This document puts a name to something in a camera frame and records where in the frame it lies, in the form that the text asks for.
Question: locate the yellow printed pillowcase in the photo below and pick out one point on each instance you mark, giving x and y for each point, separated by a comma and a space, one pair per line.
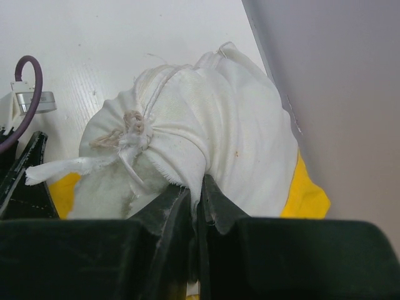
305, 199

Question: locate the white pillow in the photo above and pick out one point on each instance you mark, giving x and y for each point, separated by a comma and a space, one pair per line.
221, 117

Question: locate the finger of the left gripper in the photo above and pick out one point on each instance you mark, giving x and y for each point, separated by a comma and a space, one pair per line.
18, 200

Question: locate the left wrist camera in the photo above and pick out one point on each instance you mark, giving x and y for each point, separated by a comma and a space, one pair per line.
16, 104

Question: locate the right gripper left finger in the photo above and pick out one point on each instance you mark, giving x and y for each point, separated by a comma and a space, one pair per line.
143, 257

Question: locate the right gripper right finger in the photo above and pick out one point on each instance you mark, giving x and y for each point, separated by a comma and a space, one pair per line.
244, 257

